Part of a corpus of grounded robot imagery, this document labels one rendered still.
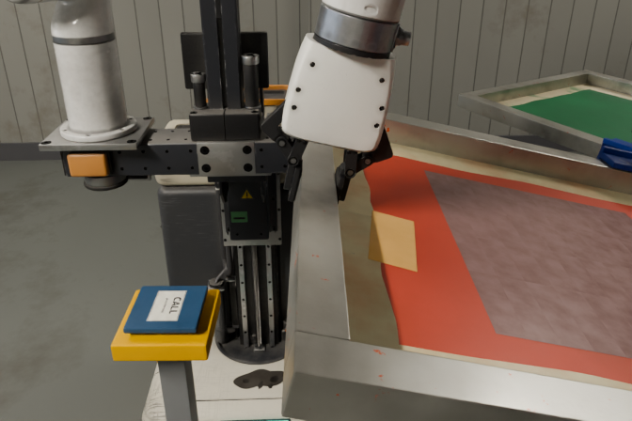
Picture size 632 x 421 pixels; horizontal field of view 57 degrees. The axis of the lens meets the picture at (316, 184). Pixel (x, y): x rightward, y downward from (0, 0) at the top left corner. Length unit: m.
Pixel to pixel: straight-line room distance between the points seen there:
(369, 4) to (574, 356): 0.34
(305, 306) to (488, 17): 3.51
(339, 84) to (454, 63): 3.31
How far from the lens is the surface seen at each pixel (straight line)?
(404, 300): 0.51
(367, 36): 0.53
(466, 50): 3.85
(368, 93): 0.56
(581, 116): 1.81
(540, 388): 0.43
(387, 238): 0.60
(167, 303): 0.87
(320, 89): 0.55
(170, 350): 0.83
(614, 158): 1.01
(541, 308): 0.59
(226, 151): 1.00
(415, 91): 3.84
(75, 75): 1.00
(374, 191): 0.70
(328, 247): 0.48
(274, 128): 0.58
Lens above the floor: 1.48
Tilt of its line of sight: 25 degrees down
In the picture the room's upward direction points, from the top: straight up
